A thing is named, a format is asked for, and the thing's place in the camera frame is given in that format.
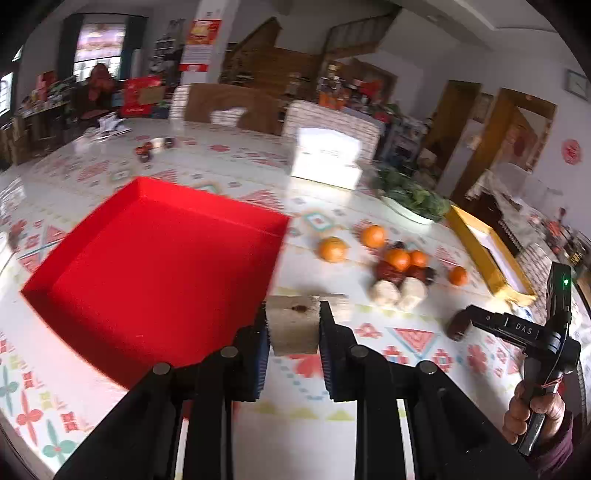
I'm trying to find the small dark plum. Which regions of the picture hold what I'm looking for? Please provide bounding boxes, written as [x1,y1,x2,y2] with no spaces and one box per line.
[423,267,437,286]

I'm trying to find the beige rice cake block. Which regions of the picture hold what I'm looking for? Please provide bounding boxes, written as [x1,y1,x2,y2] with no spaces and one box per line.
[369,280,401,308]
[266,296,321,356]
[398,277,428,312]

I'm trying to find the dark red jujube date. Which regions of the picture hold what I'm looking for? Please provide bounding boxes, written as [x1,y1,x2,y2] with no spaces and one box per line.
[446,309,472,341]
[375,260,406,286]

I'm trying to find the person's right hand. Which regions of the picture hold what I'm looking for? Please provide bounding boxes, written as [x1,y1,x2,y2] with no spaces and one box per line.
[502,381,566,445]

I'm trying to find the yellow gift box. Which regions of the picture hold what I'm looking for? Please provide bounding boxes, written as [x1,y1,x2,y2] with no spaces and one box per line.
[446,205,537,307]

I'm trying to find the red shallow tray box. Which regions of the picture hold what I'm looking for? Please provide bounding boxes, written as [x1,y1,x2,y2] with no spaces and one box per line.
[23,177,290,388]

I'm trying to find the plate of green vegetables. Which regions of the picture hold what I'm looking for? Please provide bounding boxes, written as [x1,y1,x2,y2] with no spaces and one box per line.
[374,168,451,225]

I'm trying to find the small dark candies group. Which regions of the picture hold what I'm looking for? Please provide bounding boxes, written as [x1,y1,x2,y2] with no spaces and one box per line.
[134,137,176,163]

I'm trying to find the white tissue box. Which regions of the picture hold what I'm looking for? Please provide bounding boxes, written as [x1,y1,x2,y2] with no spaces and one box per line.
[291,127,362,190]

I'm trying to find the white face mask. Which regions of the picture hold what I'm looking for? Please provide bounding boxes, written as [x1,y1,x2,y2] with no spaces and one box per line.
[83,112,131,142]

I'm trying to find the red gift bag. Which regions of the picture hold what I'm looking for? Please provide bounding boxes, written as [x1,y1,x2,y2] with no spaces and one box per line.
[120,76,166,118]

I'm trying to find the white patterned chair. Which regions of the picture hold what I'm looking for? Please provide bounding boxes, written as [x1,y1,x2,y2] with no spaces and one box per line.
[280,100,381,164]

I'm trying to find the brown padded chair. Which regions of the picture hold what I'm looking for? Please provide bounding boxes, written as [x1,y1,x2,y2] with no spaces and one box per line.
[183,83,280,135]

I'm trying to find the red wall calendar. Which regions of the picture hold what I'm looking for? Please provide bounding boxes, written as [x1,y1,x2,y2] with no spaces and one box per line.
[179,19,221,72]

